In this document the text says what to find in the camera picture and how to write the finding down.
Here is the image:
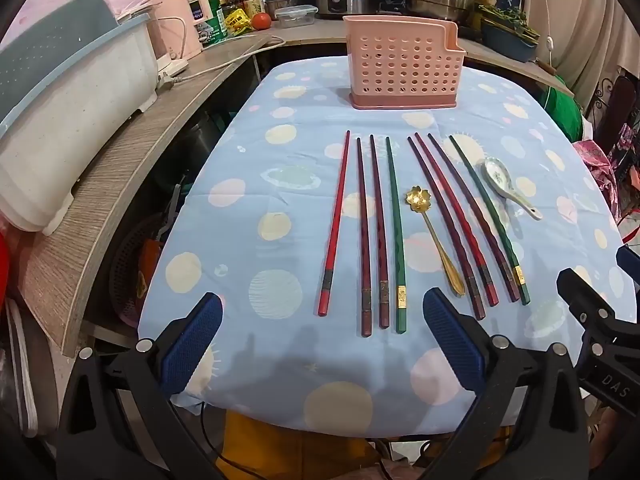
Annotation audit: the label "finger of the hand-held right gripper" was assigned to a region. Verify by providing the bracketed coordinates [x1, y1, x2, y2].
[616, 243, 640, 284]
[556, 267, 617, 332]

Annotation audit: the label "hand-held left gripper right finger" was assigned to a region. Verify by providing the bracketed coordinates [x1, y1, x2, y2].
[423, 289, 587, 480]

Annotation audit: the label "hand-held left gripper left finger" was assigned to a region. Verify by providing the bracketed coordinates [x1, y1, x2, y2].
[55, 292, 224, 480]

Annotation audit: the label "green chopstick gold band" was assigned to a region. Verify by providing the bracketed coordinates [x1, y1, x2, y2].
[385, 137, 407, 334]
[448, 134, 531, 306]

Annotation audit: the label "pink perforated utensil basket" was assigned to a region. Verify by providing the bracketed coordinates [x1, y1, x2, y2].
[342, 15, 466, 110]

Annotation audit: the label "pink floral cloth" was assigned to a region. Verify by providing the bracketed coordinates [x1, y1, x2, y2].
[572, 125, 640, 221]

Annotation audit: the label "gold flower spoon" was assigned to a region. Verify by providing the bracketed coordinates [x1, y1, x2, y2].
[404, 186, 467, 298]

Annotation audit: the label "white ceramic soup spoon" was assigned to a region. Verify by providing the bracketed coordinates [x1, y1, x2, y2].
[481, 156, 544, 221]

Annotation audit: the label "black metal chair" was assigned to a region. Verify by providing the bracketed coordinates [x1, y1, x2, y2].
[587, 75, 640, 156]

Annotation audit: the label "green bag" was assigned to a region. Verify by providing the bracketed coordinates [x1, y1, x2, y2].
[544, 77, 584, 142]

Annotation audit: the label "wood grain side counter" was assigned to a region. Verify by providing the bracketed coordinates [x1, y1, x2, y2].
[17, 35, 273, 358]

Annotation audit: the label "beige hanging cloth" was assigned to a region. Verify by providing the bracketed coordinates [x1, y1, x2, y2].
[522, 0, 640, 106]

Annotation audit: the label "blue basin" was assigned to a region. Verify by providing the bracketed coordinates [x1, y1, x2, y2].
[479, 20, 540, 63]

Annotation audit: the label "white dish cabinet blue lid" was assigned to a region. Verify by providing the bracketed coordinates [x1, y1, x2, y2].
[0, 0, 161, 233]

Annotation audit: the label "leafy green vegetables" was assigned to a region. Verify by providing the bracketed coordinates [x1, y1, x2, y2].
[477, 4, 541, 38]

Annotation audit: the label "pink electric kettle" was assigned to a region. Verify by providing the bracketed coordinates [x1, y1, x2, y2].
[150, 0, 211, 61]

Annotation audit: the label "green tin can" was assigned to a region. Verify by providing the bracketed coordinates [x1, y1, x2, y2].
[200, 0, 229, 43]

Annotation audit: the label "yellow snack packet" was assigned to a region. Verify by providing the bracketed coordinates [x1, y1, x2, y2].
[222, 7, 251, 36]

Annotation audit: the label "glass food container teal lid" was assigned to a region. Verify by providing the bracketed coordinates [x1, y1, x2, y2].
[274, 5, 318, 29]

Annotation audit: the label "small steel pot with lid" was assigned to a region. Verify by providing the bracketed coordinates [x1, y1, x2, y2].
[265, 0, 306, 18]

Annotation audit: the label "white power cable with plug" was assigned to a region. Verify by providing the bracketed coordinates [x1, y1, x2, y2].
[156, 35, 286, 92]

